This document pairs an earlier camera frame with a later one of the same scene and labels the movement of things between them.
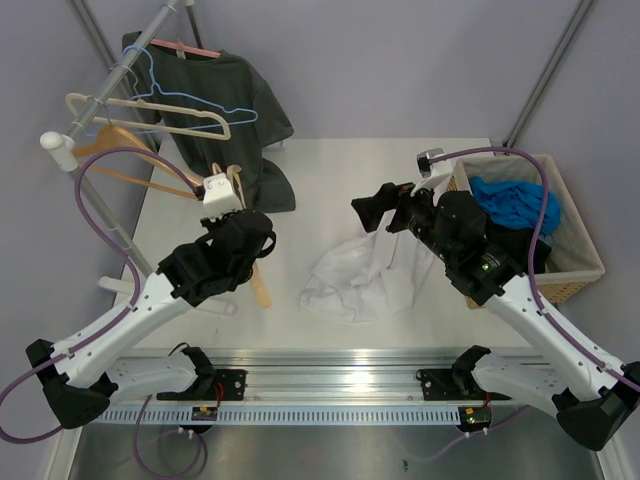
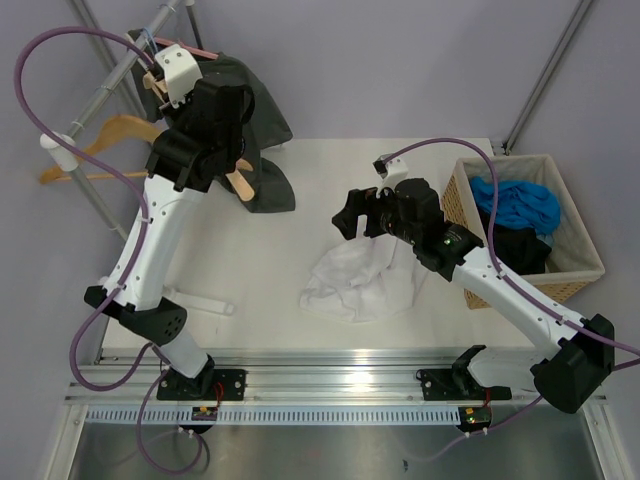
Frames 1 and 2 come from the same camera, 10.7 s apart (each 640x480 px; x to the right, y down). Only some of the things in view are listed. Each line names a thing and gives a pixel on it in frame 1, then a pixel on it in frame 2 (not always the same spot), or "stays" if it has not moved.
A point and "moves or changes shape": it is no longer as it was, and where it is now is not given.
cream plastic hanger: [235, 169] -> [239, 175]
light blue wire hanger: [191, 97] moves or changes shape
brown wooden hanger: [113, 137] moves or changes shape
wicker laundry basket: [574, 258] stays
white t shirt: [369, 276] stays
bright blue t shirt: [517, 204] stays
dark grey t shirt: [218, 112] stays
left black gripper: [211, 224] -> [172, 112]
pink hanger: [186, 47] stays
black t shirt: [518, 243] stays
